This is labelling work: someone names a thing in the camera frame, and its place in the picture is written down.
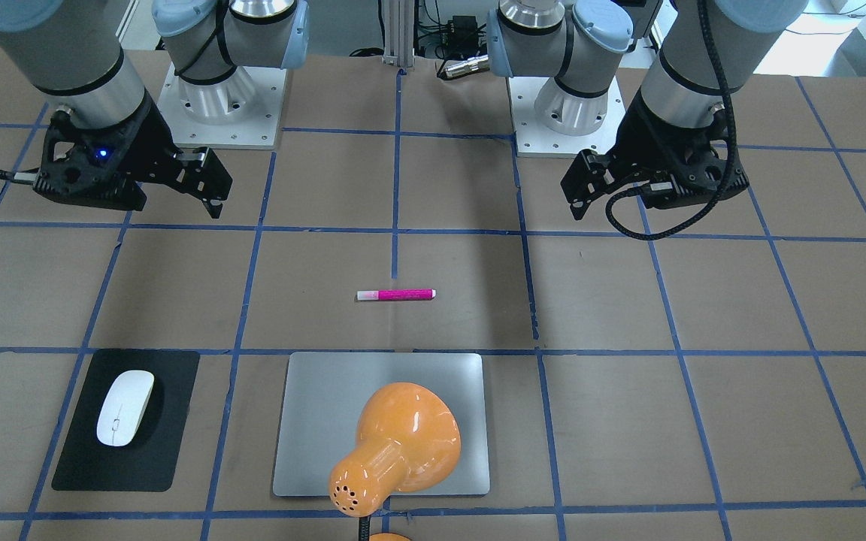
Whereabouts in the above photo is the black mousepad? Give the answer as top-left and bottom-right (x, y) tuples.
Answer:
(51, 349), (200, 492)

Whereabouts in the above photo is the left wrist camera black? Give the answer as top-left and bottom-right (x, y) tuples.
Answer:
(640, 129), (726, 210)

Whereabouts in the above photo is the orange desk lamp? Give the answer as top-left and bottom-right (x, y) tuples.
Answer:
(328, 382), (462, 540)

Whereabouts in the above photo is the white computer mouse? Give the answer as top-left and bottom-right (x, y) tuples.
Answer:
(95, 370), (155, 446)

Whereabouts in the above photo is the pink marker pen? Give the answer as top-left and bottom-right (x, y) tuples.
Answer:
(356, 289), (437, 302)

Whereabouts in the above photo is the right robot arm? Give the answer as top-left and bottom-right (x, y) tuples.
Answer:
(0, 1), (309, 219)

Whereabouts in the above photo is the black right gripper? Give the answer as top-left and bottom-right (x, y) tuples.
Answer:
(123, 95), (233, 219)

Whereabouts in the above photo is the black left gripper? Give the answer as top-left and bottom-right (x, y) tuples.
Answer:
(561, 93), (719, 220)

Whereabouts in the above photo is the silver flashlight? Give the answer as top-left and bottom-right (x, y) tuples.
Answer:
(437, 54), (490, 81)

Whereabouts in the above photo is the silver laptop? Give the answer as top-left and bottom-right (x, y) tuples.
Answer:
(271, 352), (492, 497)

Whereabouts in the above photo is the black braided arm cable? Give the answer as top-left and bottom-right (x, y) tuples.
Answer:
(604, 0), (740, 242)

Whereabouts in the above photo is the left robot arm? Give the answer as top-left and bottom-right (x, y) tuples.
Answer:
(486, 1), (807, 226)

